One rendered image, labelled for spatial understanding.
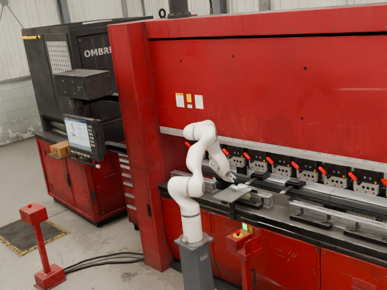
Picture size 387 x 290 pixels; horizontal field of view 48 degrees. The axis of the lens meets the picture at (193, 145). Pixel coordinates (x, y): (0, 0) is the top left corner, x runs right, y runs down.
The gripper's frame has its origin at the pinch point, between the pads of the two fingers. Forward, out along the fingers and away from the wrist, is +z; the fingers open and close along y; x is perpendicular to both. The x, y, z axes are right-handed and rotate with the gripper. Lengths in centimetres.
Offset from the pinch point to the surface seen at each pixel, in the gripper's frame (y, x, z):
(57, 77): 143, -18, -96
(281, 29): -44, -77, -82
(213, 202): 18.6, 15.8, 13.0
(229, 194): -0.7, 9.3, 0.9
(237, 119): -2.6, -37.2, -32.6
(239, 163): -2.3, -14.5, -6.5
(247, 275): -26, 56, 30
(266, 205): -23.9, 4.1, 18.1
